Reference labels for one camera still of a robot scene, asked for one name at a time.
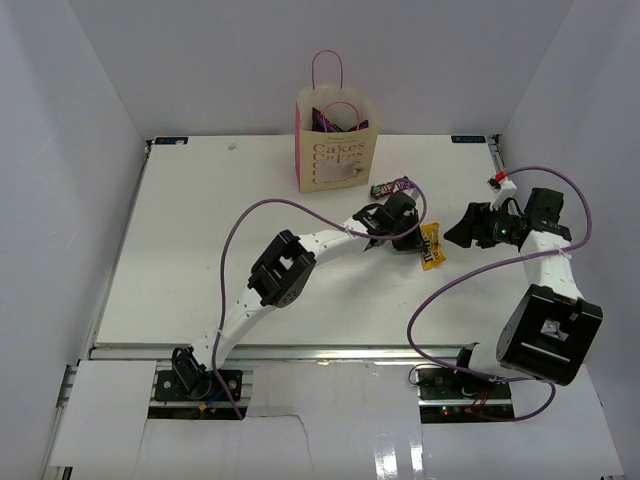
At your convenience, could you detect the yellow M&M peanut packet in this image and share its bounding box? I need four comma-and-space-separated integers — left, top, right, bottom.
420, 222, 446, 271

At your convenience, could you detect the purple brown M&M packet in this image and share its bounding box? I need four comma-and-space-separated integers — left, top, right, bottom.
369, 176, 413, 200

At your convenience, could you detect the purple blue chips bag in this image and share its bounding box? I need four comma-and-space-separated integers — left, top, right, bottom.
311, 108, 369, 133

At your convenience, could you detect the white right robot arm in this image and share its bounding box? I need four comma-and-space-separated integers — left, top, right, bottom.
444, 188, 603, 386

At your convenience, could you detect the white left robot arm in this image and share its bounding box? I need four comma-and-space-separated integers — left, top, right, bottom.
171, 191, 426, 400

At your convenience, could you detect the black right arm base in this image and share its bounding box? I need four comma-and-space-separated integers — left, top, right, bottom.
408, 363, 515, 424

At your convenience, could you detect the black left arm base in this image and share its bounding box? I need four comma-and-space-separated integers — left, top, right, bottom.
149, 347, 247, 421

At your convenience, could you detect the beige Cakes paper bag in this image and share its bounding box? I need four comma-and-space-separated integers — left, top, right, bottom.
294, 58, 381, 193

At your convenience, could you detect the blue left corner label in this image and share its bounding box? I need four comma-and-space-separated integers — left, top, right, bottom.
153, 136, 189, 145

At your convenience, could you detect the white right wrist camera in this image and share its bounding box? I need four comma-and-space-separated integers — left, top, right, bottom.
487, 171, 517, 211

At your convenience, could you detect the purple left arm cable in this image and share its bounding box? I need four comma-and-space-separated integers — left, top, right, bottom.
212, 184, 427, 420

